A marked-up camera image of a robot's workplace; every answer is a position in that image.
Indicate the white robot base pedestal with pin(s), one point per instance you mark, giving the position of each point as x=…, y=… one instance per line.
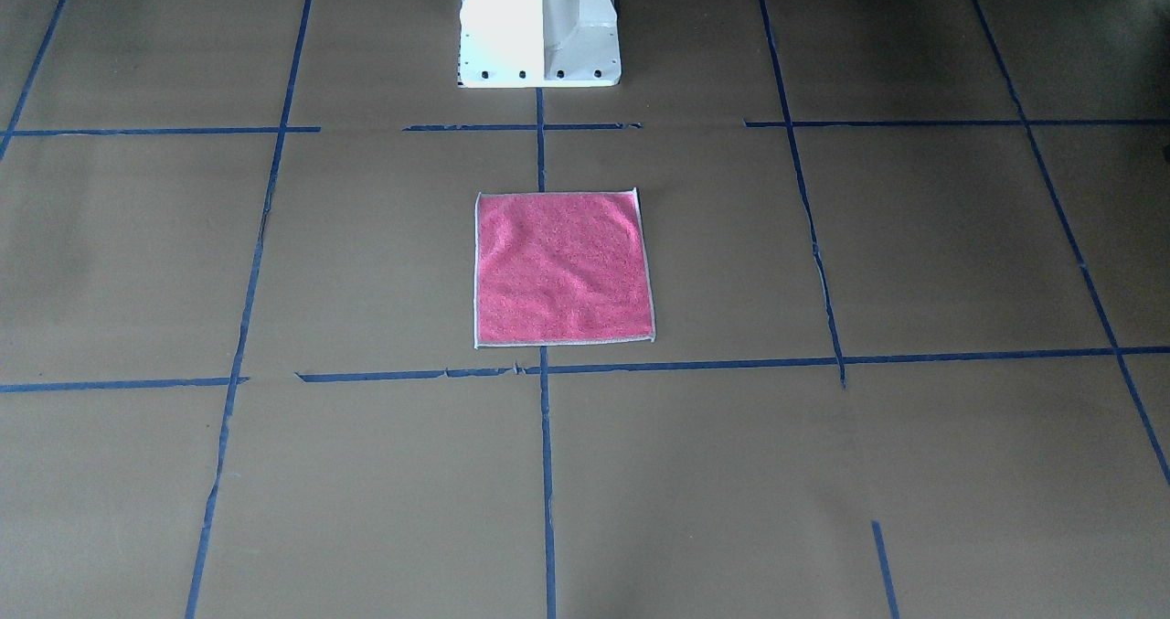
x=515, y=44

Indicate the pink towel with grey edge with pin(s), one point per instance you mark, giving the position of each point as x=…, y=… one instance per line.
x=560, y=268

